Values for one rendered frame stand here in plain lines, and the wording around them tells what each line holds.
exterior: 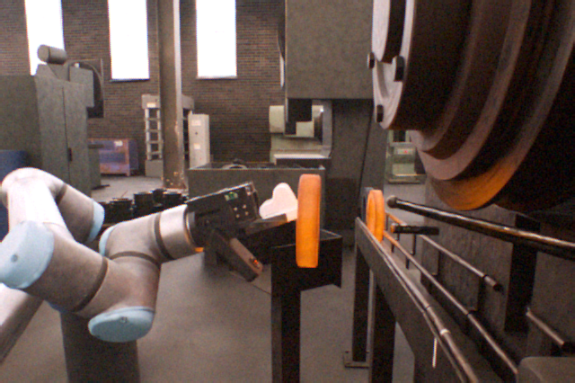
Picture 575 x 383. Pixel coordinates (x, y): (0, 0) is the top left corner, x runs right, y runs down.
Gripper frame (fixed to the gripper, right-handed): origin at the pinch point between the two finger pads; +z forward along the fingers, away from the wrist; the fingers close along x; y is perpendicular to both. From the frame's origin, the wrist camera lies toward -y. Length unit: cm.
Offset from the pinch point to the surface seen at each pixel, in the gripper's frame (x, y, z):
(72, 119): 285, 92, -213
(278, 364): 30, -45, -22
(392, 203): -26.1, 3.0, 10.4
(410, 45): -28.9, 17.0, 15.1
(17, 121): 238, 94, -233
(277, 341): 31, -38, -21
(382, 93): -12.0, 14.6, 14.6
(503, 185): -30.5, 2.9, 19.7
